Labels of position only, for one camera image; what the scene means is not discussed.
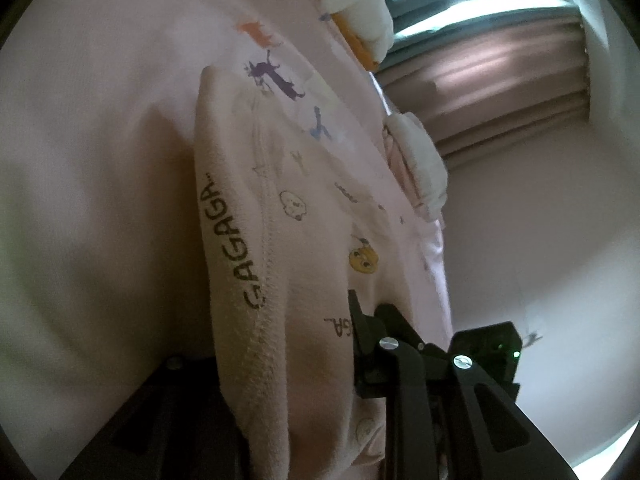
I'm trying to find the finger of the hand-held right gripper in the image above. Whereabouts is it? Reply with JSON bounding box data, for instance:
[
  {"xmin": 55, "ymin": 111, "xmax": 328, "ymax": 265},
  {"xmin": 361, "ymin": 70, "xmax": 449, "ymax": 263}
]
[{"xmin": 347, "ymin": 289, "xmax": 396, "ymax": 400}]

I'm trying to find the pink dinosaur print bed sheet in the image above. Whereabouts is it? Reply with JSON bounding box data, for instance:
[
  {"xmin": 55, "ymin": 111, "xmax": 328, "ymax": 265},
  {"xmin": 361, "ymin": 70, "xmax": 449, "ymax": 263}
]
[{"xmin": 0, "ymin": 0, "xmax": 453, "ymax": 480}]

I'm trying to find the teal curtain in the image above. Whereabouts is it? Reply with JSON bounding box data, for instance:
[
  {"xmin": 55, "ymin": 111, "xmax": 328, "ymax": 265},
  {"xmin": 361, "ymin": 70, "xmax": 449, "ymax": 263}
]
[{"xmin": 385, "ymin": 0, "xmax": 568, "ymax": 42}]

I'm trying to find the pink curtain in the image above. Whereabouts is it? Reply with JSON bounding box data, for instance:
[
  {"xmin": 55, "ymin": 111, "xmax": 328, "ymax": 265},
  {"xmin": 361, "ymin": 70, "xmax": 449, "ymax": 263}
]
[{"xmin": 365, "ymin": 0, "xmax": 592, "ymax": 162}]

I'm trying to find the white fluffy blanket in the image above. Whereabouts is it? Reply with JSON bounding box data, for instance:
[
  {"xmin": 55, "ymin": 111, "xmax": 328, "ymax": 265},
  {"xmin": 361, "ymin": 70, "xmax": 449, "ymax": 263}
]
[{"xmin": 300, "ymin": 0, "xmax": 394, "ymax": 61}]

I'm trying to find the white folded cloth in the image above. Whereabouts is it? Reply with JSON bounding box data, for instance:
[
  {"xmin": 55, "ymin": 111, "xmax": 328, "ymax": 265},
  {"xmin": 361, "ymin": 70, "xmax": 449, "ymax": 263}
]
[{"xmin": 382, "ymin": 112, "xmax": 450, "ymax": 222}]

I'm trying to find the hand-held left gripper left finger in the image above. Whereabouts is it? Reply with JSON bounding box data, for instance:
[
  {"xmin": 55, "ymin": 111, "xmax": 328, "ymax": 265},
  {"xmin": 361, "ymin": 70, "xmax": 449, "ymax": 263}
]
[{"xmin": 60, "ymin": 355, "xmax": 252, "ymax": 480}]

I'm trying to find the cream duck print garment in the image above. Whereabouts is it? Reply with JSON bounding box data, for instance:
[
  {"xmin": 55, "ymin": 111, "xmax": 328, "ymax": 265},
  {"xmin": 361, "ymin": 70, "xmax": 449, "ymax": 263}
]
[{"xmin": 192, "ymin": 65, "xmax": 446, "ymax": 480}]

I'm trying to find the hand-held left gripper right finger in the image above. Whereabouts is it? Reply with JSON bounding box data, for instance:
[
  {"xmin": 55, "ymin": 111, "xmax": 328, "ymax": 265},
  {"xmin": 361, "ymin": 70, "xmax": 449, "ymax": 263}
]
[{"xmin": 372, "ymin": 303, "xmax": 577, "ymax": 480}]

